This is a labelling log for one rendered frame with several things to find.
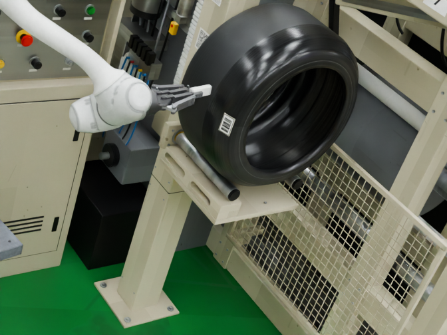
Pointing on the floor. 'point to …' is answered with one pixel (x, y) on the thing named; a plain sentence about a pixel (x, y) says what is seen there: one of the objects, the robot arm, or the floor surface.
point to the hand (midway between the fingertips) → (200, 91)
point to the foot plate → (120, 308)
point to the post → (165, 197)
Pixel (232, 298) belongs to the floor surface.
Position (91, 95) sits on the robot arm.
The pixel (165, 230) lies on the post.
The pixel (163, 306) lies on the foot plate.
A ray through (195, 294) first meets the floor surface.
